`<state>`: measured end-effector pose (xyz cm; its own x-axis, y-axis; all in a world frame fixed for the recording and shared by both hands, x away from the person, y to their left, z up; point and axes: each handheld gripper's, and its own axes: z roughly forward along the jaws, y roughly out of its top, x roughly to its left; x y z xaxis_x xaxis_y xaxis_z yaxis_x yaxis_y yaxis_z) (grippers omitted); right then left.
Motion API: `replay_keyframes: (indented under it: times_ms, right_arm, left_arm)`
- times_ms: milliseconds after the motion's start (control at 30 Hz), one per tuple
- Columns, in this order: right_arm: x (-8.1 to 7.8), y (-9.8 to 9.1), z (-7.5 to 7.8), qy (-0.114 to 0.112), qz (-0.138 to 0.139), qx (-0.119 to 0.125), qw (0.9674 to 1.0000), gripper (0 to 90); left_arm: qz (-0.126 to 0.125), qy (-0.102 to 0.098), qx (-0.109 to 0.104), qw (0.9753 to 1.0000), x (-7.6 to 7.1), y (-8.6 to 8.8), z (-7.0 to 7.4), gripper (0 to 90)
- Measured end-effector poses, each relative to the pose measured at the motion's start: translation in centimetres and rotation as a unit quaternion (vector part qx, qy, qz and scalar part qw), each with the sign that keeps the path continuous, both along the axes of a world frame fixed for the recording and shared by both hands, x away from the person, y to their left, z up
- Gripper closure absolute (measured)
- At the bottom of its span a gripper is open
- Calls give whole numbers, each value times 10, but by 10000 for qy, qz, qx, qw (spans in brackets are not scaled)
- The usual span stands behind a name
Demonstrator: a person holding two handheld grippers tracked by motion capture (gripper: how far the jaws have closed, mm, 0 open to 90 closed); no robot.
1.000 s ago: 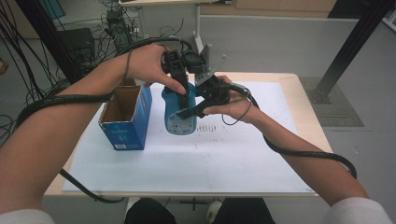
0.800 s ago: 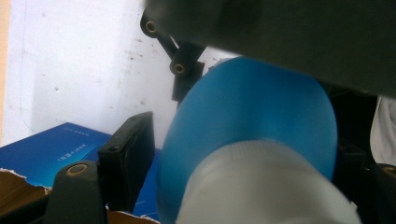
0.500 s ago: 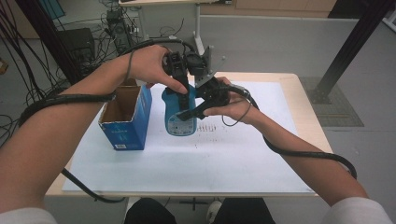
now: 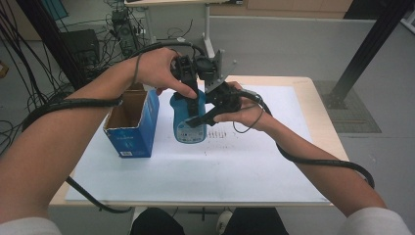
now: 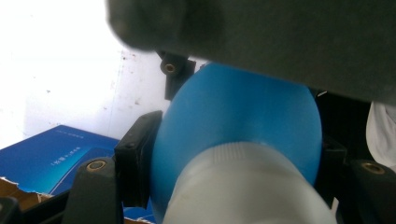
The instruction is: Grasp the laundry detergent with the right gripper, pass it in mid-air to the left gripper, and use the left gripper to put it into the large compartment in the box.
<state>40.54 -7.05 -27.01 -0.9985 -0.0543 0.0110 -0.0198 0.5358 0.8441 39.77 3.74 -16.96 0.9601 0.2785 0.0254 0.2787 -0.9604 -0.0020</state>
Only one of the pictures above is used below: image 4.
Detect white shoe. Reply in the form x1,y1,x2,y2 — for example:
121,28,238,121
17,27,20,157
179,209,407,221
216,210,233,235

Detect white shirt sleeve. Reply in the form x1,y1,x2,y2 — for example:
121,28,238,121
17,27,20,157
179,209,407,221
339,207,413,235
0,216,63,235

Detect black computer tower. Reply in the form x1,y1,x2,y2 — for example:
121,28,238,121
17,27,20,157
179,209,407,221
60,28,102,68

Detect white paper sheet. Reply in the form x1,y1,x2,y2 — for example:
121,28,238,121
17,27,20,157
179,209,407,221
65,85,331,204

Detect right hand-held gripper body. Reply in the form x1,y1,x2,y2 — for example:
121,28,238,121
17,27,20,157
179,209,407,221
205,81,244,116

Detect person's dark trousers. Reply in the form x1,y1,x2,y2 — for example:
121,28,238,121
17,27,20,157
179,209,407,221
130,207,289,235

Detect person's left hand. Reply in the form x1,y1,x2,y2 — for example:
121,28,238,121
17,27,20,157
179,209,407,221
135,47,199,100

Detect bundle of black cables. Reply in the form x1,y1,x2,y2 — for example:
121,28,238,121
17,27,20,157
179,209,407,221
0,0,77,155

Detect blue plastic bottle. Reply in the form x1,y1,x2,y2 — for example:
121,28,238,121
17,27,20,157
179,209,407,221
169,89,208,145

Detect thin black wrist cord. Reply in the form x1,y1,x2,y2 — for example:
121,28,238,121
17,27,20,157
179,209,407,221
132,53,145,86
232,103,266,134

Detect white desk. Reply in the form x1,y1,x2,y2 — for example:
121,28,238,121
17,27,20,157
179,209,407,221
123,0,244,59

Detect person's right hand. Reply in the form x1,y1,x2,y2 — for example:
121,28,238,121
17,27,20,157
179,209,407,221
213,81,278,133

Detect blue cardboard box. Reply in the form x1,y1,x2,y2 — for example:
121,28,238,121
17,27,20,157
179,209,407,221
103,82,161,159

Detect grey computer tower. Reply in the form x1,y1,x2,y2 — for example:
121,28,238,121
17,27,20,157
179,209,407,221
111,9,140,58

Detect wooden cabinet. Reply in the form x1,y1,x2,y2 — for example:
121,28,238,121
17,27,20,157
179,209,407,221
244,0,354,20

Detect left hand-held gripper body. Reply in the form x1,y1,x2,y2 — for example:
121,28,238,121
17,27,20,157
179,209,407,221
170,48,238,94

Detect black metal stand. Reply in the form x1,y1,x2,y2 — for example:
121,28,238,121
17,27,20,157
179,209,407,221
322,0,415,111
16,0,87,91

